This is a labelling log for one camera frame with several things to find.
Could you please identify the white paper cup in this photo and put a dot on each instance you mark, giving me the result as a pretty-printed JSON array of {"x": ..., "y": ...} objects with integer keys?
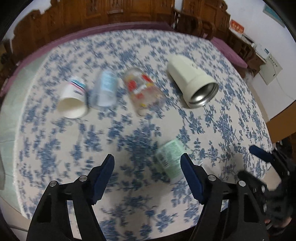
[{"x": 73, "y": 99}]

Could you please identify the carved wooden sofa bench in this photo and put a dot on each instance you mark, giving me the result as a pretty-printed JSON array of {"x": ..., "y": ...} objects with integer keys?
[{"x": 37, "y": 29}]

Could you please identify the clear glass red flowers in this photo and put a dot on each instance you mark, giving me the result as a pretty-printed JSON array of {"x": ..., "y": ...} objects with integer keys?
[{"x": 144, "y": 94}]

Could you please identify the white wall panel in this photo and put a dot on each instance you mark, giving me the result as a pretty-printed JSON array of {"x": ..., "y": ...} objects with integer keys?
[{"x": 270, "y": 70}]

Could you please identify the blue floral tablecloth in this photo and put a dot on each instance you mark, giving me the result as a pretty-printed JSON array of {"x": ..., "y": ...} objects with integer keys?
[{"x": 139, "y": 203}]

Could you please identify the light blue plastic cup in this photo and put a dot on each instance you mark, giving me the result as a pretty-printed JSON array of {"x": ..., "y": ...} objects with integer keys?
[{"x": 103, "y": 94}]

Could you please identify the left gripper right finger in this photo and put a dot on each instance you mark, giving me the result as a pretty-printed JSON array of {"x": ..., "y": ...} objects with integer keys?
[{"x": 229, "y": 212}]

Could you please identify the carved wooden armchair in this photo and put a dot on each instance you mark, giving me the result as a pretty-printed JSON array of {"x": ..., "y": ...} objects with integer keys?
[{"x": 204, "y": 19}]

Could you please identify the red calendar card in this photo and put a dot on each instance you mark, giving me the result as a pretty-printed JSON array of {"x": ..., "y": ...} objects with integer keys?
[{"x": 236, "y": 27}]

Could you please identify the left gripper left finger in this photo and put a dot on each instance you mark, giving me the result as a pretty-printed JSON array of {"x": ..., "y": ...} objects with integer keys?
[{"x": 51, "y": 218}]

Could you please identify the person's right hand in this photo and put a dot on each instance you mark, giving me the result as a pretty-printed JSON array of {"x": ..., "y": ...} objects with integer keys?
[{"x": 277, "y": 224}]

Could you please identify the white appliance box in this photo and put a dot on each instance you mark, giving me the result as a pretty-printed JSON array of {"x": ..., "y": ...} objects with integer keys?
[{"x": 263, "y": 52}]

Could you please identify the cream steel thermos cup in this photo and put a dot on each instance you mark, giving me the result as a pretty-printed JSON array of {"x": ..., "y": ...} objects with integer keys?
[{"x": 197, "y": 87}]

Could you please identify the grey wall electrical box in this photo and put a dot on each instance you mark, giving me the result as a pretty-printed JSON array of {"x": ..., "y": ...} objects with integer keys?
[{"x": 272, "y": 14}]

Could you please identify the green label paper cup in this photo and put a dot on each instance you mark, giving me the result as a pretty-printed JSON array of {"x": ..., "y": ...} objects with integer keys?
[{"x": 168, "y": 156}]

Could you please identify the wooden side table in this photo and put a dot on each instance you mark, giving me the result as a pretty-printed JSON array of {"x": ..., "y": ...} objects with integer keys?
[{"x": 247, "y": 53}]

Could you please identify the purple armchair cushion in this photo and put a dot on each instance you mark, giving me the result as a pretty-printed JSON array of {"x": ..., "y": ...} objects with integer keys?
[{"x": 228, "y": 52}]

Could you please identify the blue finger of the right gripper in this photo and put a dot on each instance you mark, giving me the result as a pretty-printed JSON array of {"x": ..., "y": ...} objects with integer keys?
[{"x": 261, "y": 154}]

